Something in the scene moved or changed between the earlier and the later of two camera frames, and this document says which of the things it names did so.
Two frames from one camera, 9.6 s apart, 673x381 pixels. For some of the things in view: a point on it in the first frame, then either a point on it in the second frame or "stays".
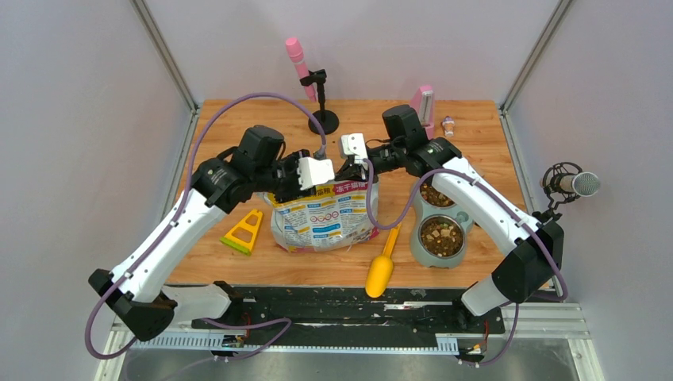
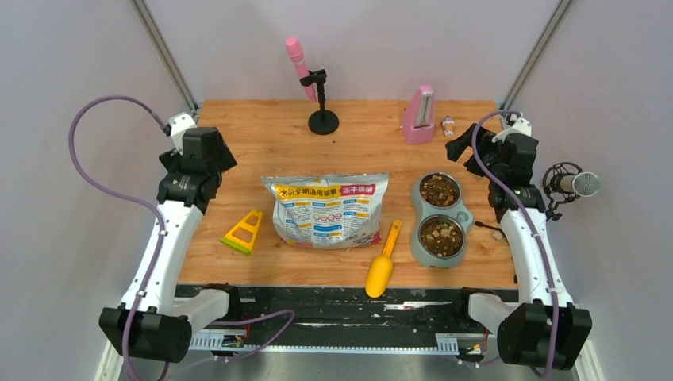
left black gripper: x=294 y=191 → x=224 y=161
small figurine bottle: x=448 y=124 stays
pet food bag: x=328 y=219 stays
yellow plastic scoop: x=380 y=271 stays
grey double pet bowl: x=439 y=234 stays
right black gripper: x=352 y=172 → x=456 y=147
